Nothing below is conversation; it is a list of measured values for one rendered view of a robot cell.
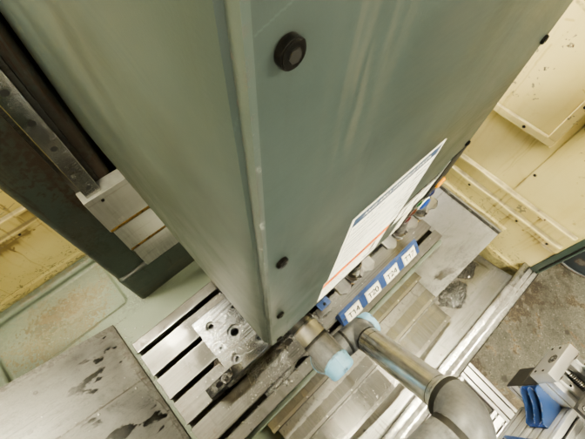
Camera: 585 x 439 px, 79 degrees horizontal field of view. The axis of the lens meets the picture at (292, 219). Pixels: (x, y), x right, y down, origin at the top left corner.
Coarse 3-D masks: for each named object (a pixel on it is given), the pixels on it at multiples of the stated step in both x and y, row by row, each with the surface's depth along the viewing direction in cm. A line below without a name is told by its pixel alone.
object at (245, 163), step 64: (0, 0) 45; (64, 0) 19; (128, 0) 12; (192, 0) 9; (256, 0) 9; (320, 0) 10; (384, 0) 13; (448, 0) 16; (512, 0) 23; (64, 64) 36; (128, 64) 17; (192, 64) 11; (256, 64) 10; (320, 64) 13; (384, 64) 16; (448, 64) 23; (512, 64) 39; (128, 128) 30; (192, 128) 16; (256, 128) 13; (320, 128) 16; (384, 128) 23; (448, 128) 38; (192, 192) 25; (256, 192) 17; (320, 192) 23; (192, 256) 65; (256, 256) 25; (320, 256) 37; (256, 320) 47
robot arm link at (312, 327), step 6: (312, 318) 94; (306, 324) 91; (312, 324) 91; (318, 324) 92; (300, 330) 90; (306, 330) 90; (312, 330) 90; (318, 330) 91; (294, 336) 93; (300, 336) 90; (306, 336) 90; (312, 336) 90; (300, 342) 91; (306, 342) 90
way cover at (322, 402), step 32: (416, 288) 160; (384, 320) 150; (416, 320) 154; (448, 320) 156; (416, 352) 146; (320, 384) 137; (352, 384) 138; (288, 416) 134; (320, 416) 134; (352, 416) 135
